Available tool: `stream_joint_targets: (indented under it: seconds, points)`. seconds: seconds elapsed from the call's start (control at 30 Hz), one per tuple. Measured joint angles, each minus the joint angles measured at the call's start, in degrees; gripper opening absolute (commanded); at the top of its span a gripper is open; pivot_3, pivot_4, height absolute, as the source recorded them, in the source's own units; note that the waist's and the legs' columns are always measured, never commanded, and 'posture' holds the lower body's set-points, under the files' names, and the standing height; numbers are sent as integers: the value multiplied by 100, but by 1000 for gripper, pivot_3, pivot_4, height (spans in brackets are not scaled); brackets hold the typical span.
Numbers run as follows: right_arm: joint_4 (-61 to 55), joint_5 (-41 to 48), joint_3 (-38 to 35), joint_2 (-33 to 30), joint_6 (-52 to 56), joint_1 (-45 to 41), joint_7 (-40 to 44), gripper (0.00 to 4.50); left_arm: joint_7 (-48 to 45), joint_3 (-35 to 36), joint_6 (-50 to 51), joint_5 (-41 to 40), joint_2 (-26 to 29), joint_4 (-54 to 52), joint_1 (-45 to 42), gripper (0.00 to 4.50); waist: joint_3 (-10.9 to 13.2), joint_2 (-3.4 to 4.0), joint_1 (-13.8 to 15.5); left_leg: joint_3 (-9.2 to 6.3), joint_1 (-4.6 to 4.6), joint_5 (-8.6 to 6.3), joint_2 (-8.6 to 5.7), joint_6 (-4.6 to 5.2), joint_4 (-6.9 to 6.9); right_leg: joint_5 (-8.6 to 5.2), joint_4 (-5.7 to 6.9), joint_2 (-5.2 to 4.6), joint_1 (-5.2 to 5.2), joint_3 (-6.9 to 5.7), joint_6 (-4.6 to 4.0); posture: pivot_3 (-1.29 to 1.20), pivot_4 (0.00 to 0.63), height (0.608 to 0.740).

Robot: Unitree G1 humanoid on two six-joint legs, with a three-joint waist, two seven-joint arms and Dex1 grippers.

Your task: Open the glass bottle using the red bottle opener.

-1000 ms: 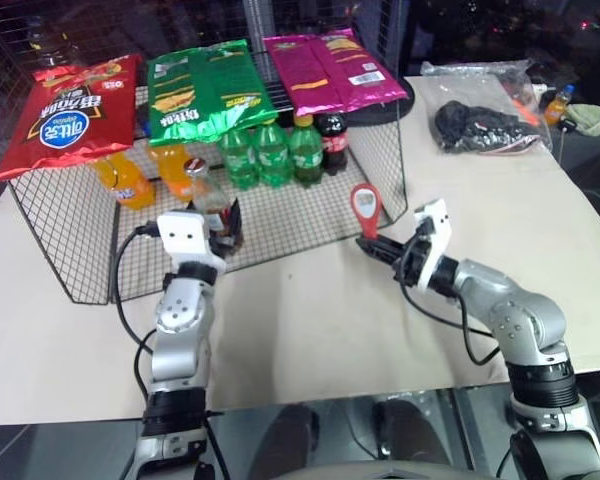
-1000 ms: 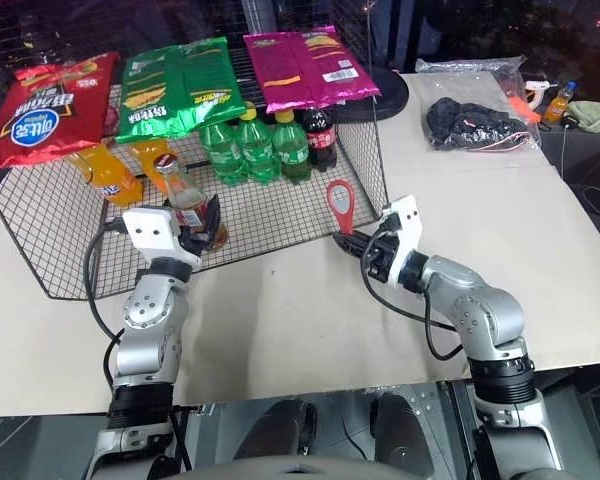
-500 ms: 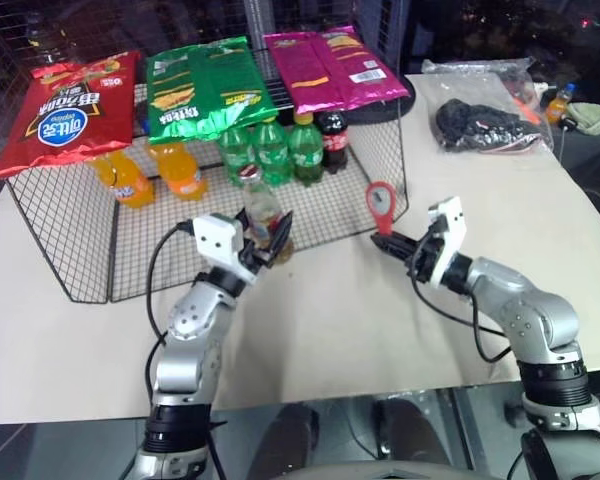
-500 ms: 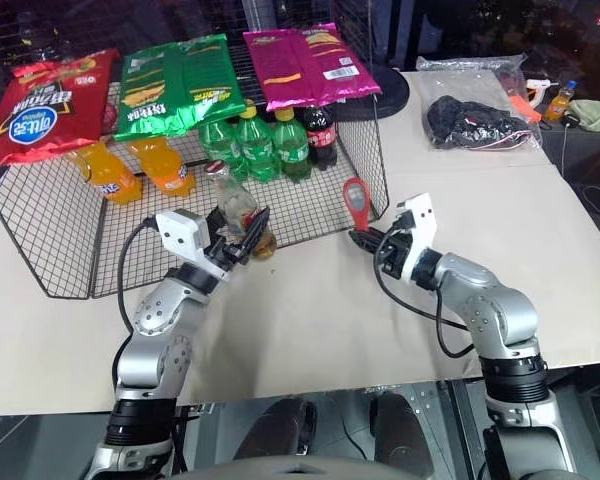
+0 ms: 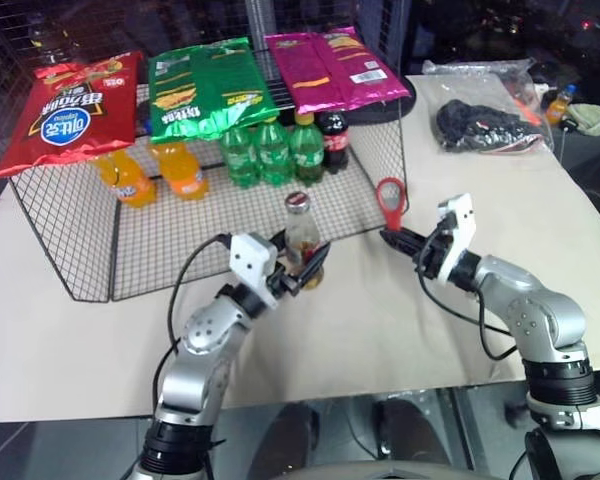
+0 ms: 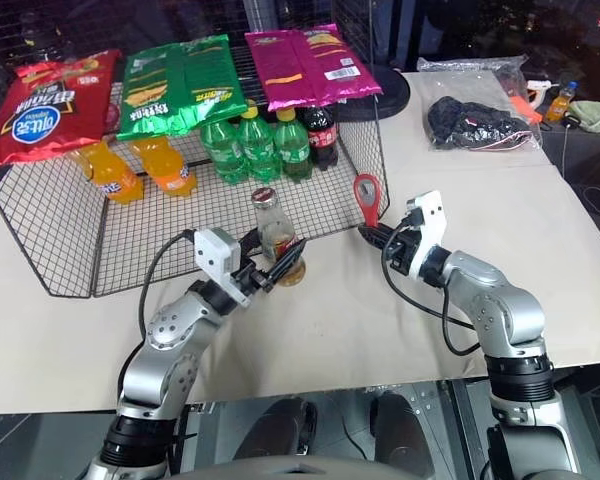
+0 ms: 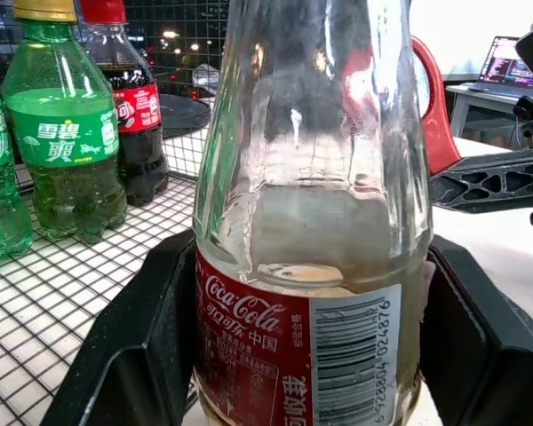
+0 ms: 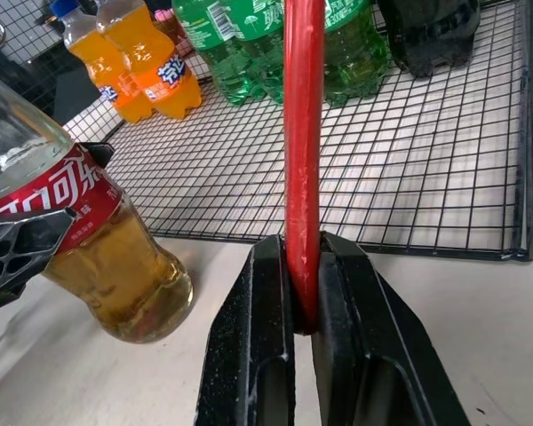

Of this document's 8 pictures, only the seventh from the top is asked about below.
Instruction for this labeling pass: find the grey desk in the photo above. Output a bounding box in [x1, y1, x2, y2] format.
[443, 83, 533, 148]

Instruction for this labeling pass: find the black round tray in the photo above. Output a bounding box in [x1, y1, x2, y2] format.
[157, 92, 212, 139]

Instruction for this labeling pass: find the red bottle opener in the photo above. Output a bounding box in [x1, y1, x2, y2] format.
[410, 35, 463, 178]

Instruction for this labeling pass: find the clear glass Coca-Cola bottle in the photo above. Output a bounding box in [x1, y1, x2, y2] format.
[191, 0, 435, 426]

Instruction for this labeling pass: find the Coca-Cola plastic bottle red cap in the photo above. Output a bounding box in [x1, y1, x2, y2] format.
[77, 0, 170, 208]

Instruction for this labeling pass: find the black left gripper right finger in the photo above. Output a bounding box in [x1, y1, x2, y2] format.
[419, 234, 533, 426]

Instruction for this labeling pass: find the white wire grid rack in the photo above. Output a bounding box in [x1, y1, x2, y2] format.
[0, 0, 232, 426]

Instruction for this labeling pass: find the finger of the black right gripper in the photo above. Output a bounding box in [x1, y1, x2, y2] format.
[427, 146, 533, 218]

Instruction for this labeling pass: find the open laptop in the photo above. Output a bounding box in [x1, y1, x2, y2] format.
[468, 35, 533, 97]

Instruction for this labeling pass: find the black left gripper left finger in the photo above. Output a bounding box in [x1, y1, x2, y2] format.
[39, 229, 199, 426]

